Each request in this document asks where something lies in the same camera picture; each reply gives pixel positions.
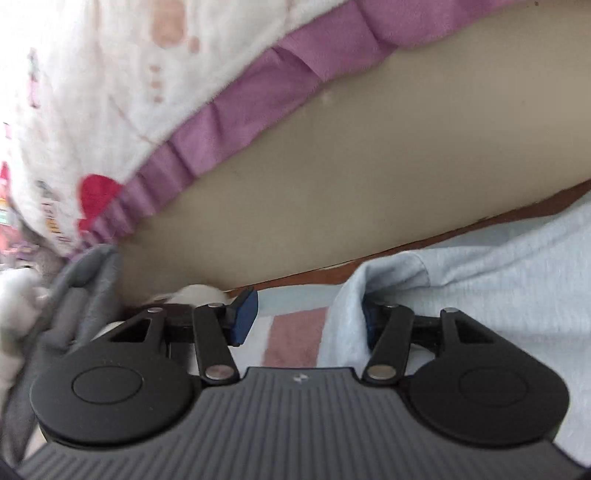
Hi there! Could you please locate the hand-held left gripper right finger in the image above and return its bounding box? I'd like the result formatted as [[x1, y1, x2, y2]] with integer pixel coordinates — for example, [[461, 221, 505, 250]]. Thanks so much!
[[362, 299, 502, 387]]

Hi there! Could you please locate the grey folded garment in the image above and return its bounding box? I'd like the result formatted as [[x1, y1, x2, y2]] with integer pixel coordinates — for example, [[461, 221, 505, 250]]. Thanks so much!
[[0, 244, 124, 464]]

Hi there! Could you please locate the beige bed base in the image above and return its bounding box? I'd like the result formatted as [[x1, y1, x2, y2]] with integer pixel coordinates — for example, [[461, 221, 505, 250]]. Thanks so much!
[[117, 4, 591, 305]]

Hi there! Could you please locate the bear print quilt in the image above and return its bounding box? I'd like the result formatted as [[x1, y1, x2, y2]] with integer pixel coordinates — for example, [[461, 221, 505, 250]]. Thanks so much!
[[0, 0, 591, 261]]

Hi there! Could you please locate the white folded garment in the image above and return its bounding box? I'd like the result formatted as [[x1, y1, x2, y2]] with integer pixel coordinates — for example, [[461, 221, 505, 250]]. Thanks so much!
[[0, 267, 49, 398]]

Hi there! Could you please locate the light grey t-shirt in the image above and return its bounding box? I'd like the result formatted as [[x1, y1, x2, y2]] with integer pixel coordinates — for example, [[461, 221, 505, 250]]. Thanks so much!
[[318, 188, 591, 468]]

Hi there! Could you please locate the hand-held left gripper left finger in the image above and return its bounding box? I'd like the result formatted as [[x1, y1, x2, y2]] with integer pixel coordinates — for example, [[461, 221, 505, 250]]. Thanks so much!
[[97, 286, 258, 385]]

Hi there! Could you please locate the cream folded garment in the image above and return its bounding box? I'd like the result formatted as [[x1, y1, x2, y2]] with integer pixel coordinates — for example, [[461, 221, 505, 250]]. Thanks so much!
[[173, 283, 229, 306]]

